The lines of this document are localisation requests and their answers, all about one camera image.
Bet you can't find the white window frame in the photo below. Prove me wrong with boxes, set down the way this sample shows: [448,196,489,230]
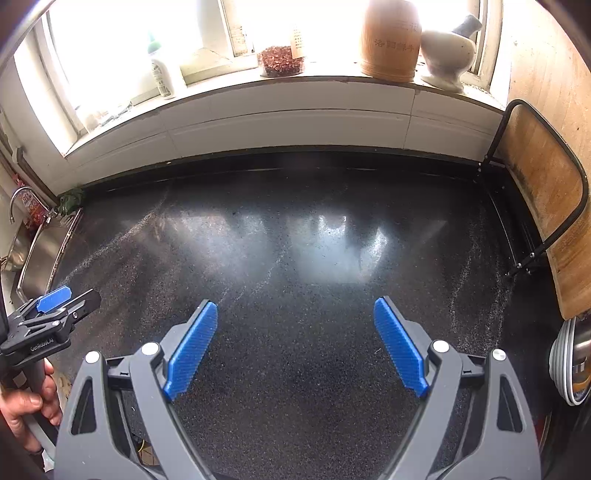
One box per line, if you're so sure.
[14,0,509,158]

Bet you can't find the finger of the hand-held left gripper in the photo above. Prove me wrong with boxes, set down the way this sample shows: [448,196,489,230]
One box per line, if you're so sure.
[21,289,102,334]
[9,285,74,325]

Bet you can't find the red label bottle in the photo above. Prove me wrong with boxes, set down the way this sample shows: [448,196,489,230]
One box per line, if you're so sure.
[21,189,49,228]

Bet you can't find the white bottle green cap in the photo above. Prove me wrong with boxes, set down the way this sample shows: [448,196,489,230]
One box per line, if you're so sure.
[147,32,184,100]

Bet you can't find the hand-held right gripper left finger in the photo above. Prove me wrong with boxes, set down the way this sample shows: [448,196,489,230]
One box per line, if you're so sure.
[54,299,219,480]

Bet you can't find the steel sink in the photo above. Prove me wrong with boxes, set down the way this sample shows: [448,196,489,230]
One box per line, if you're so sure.
[0,210,84,306]

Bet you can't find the person's left hand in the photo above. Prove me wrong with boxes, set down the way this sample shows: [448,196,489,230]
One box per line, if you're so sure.
[0,357,64,456]

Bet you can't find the stack of grey plates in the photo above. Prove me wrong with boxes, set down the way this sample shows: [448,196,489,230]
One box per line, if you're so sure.
[549,311,591,408]

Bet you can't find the black metal rack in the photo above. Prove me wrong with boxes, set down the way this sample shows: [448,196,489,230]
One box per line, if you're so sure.
[475,98,590,278]

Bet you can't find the grey pestle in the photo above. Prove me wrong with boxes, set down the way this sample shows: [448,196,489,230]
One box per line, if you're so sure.
[455,14,484,38]

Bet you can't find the chrome faucet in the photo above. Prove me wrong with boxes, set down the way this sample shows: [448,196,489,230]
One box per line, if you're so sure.
[9,186,57,227]

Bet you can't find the jar of red dried food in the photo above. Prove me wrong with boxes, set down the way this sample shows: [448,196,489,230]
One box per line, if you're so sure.
[257,45,306,78]

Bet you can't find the wooden canister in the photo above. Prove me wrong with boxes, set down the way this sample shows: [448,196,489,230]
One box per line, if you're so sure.
[359,0,423,83]

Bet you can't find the clear drinking glass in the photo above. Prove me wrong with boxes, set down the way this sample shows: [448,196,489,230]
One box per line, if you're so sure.
[92,99,134,127]

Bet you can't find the green cloth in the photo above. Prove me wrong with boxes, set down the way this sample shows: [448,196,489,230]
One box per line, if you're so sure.
[59,187,86,216]

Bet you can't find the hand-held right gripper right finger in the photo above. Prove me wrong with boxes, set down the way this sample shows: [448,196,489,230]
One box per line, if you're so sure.
[373,296,541,480]

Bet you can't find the white stone mortar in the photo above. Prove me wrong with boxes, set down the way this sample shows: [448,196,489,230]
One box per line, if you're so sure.
[419,28,476,93]

